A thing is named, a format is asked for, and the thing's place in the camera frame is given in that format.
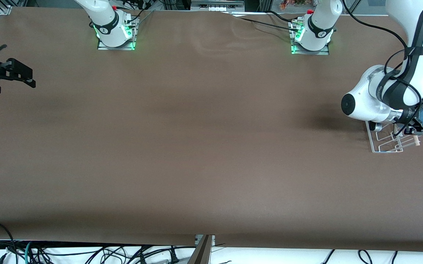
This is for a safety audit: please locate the brown table cover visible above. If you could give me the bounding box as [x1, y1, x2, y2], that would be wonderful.
[0, 7, 423, 253]

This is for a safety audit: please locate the white power strip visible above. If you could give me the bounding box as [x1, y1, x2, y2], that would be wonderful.
[191, 0, 245, 11]

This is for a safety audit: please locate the white wire cup rack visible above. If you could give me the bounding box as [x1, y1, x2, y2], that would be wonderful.
[365, 121, 422, 153]

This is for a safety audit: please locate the black left arm wrist cable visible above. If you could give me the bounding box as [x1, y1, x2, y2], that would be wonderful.
[343, 0, 423, 137]

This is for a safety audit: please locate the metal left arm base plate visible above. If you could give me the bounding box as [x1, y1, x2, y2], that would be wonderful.
[291, 20, 330, 56]

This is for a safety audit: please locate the black base power cable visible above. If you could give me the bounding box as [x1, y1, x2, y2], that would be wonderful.
[268, 10, 294, 22]
[238, 18, 302, 32]

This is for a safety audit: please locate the teal floor cable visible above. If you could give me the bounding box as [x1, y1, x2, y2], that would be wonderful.
[23, 241, 36, 264]

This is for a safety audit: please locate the aluminium frame profile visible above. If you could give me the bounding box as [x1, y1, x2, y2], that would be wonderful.
[189, 235, 215, 264]

